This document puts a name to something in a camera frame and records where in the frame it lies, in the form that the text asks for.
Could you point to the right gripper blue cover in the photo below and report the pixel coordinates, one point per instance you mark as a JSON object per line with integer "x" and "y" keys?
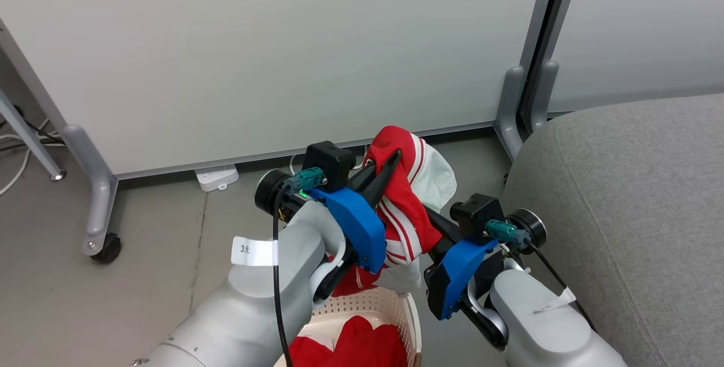
{"x": 458, "y": 271}

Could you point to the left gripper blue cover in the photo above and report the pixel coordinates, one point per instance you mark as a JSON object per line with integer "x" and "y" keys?
{"x": 359, "y": 225}

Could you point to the red white striped garment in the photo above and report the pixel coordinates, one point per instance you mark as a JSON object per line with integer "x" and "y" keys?
{"x": 404, "y": 208}

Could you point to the plain red garment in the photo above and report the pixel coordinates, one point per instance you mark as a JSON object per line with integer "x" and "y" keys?
{"x": 362, "y": 347}

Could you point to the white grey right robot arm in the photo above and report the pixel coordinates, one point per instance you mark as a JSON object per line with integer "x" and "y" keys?
{"x": 537, "y": 327}

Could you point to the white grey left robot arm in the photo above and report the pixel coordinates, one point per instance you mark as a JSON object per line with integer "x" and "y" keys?
{"x": 243, "y": 310}

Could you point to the cream perforated laundry basket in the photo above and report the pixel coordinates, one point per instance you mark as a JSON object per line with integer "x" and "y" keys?
{"x": 390, "y": 305}

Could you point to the white power strip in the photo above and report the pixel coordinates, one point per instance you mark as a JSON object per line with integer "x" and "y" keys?
{"x": 216, "y": 176}

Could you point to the wide white partition panel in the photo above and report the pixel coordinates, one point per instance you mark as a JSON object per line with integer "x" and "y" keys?
{"x": 254, "y": 44}

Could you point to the grey fabric sofa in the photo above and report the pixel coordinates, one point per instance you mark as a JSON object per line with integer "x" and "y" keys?
{"x": 650, "y": 197}

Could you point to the grey partition foot with caster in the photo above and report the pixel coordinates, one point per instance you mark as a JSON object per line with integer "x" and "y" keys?
{"x": 102, "y": 197}

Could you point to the black caster wheel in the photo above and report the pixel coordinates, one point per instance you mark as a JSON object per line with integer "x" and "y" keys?
{"x": 110, "y": 249}

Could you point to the narrow white partition panel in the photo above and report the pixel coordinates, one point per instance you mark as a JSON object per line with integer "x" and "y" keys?
{"x": 639, "y": 27}

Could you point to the grey metal table leg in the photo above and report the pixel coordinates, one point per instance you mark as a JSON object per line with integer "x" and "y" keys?
{"x": 28, "y": 141}

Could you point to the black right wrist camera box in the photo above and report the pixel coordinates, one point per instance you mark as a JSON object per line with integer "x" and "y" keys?
{"x": 476, "y": 213}

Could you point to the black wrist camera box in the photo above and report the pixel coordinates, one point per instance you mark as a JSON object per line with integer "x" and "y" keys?
{"x": 476, "y": 213}
{"x": 330, "y": 164}

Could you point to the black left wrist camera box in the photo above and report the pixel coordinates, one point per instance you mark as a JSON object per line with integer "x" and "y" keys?
{"x": 330, "y": 164}

